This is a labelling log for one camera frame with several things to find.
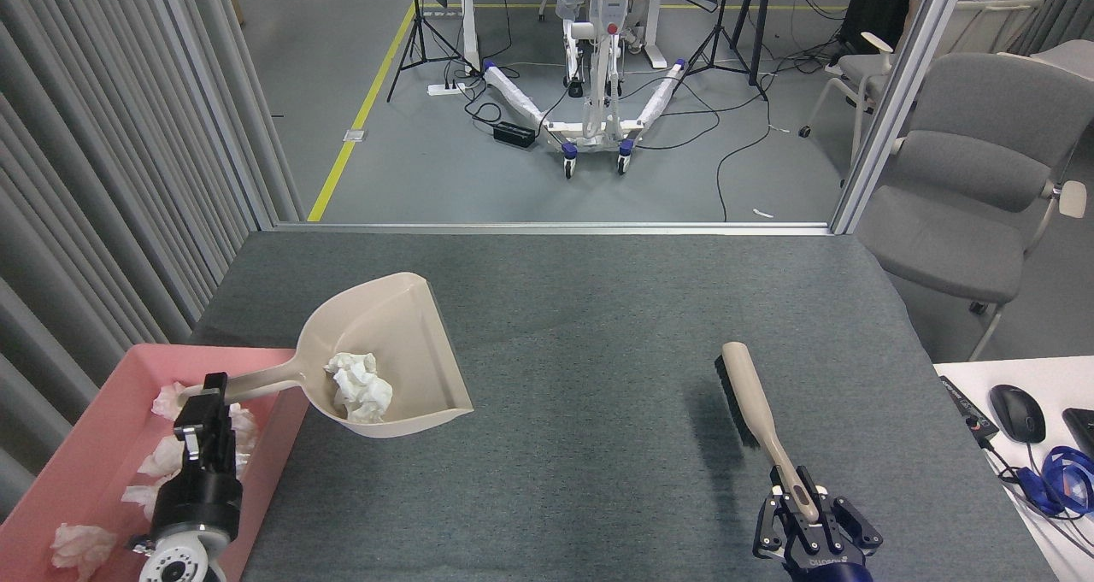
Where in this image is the beige plastic dustpan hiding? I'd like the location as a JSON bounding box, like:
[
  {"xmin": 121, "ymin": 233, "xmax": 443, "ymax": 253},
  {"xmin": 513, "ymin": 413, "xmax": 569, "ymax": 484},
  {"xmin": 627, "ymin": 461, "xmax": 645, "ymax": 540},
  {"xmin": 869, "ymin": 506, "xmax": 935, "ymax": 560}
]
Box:
[{"xmin": 179, "ymin": 272, "xmax": 474, "ymax": 439}]

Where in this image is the black computer mouse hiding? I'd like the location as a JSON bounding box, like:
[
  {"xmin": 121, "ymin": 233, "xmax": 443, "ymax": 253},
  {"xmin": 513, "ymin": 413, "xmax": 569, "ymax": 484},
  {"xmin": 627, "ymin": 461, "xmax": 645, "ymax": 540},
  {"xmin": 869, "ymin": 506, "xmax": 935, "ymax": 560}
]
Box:
[{"xmin": 990, "ymin": 385, "xmax": 1046, "ymax": 444}]

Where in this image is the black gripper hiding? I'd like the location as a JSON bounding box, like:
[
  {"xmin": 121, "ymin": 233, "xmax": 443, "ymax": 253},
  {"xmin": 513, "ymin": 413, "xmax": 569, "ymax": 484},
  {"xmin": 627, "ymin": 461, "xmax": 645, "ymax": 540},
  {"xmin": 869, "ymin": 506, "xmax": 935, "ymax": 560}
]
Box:
[
  {"xmin": 152, "ymin": 373, "xmax": 244, "ymax": 544},
  {"xmin": 752, "ymin": 467, "xmax": 884, "ymax": 582}
]

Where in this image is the black labelled device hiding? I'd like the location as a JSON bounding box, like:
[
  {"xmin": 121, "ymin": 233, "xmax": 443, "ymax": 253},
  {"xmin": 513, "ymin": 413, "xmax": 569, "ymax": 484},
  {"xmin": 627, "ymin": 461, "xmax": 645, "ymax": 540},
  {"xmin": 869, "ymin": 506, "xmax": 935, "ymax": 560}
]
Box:
[{"xmin": 938, "ymin": 375, "xmax": 1000, "ymax": 446}]

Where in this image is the black floor cable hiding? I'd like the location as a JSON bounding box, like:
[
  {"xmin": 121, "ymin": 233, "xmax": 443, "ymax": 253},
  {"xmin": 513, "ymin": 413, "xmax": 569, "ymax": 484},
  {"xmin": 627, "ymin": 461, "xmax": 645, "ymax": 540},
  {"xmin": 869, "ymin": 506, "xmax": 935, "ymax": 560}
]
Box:
[{"xmin": 624, "ymin": 69, "xmax": 772, "ymax": 222}]

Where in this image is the white side table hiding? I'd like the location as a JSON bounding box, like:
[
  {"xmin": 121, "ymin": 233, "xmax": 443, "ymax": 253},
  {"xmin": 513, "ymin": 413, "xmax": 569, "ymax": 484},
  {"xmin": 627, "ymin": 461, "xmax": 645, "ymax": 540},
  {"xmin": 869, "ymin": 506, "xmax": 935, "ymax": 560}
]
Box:
[{"xmin": 933, "ymin": 356, "xmax": 1094, "ymax": 582}]

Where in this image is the pink plastic bin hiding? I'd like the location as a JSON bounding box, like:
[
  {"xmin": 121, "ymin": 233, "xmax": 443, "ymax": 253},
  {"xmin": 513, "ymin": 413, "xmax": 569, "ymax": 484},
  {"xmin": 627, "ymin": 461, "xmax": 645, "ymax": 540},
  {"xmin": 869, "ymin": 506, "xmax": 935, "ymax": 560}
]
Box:
[{"xmin": 0, "ymin": 344, "xmax": 311, "ymax": 582}]

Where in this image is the black vertical stand pole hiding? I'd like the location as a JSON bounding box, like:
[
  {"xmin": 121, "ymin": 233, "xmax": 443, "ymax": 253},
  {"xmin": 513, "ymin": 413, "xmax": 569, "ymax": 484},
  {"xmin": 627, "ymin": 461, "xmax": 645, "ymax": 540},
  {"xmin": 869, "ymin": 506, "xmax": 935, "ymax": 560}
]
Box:
[{"xmin": 747, "ymin": 0, "xmax": 775, "ymax": 87}]

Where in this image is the blue lanyard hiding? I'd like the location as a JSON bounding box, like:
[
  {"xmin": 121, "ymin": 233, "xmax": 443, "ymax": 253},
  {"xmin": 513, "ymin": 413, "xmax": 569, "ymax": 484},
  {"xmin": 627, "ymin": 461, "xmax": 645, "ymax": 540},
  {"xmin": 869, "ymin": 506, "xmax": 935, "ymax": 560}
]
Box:
[{"xmin": 1017, "ymin": 446, "xmax": 1094, "ymax": 517}]

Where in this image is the grey padded chair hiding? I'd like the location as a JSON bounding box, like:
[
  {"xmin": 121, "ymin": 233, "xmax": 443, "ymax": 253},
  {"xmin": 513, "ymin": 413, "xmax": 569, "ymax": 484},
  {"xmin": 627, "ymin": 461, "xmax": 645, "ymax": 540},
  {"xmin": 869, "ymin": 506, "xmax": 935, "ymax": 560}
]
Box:
[{"xmin": 855, "ymin": 52, "xmax": 1094, "ymax": 362}]

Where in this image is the beige brush with black bristles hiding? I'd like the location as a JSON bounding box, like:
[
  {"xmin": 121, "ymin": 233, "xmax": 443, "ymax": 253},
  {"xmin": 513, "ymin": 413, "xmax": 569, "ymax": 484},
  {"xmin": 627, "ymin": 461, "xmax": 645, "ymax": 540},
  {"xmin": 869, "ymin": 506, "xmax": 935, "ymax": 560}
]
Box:
[{"xmin": 715, "ymin": 343, "xmax": 821, "ymax": 523}]

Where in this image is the silver aluminium rail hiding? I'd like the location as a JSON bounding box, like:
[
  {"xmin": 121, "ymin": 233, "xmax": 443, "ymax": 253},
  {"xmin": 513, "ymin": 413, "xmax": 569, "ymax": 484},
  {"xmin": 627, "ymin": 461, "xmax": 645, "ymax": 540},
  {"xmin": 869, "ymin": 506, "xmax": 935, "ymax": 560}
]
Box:
[{"xmin": 272, "ymin": 221, "xmax": 834, "ymax": 238}]

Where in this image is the white stand on wheels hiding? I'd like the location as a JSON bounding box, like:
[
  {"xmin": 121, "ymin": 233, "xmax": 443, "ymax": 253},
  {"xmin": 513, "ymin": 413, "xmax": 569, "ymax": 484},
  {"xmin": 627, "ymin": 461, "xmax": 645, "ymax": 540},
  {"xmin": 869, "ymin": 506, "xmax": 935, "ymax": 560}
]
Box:
[{"xmin": 480, "ymin": 0, "xmax": 689, "ymax": 179}]

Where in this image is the grey chair with white armrest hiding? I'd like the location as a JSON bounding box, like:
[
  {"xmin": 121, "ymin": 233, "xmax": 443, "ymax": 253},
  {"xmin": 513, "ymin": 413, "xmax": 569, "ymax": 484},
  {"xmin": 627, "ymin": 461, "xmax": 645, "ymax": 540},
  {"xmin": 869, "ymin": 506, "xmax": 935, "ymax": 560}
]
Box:
[{"xmin": 799, "ymin": 31, "xmax": 898, "ymax": 173}]

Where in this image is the black tripod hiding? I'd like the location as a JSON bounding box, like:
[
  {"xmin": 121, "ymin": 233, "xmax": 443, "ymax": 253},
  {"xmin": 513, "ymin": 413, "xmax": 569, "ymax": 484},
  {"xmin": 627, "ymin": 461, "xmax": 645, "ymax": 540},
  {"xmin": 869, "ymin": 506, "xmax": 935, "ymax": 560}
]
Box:
[
  {"xmin": 684, "ymin": 0, "xmax": 768, "ymax": 100},
  {"xmin": 386, "ymin": 0, "xmax": 479, "ymax": 103}
]

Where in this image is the grey pleated curtain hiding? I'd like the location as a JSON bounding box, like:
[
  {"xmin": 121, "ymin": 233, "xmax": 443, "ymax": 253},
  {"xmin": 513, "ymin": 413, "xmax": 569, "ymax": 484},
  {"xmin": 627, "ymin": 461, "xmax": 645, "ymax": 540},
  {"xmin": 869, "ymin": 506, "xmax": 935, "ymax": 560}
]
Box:
[{"xmin": 0, "ymin": 0, "xmax": 304, "ymax": 519}]

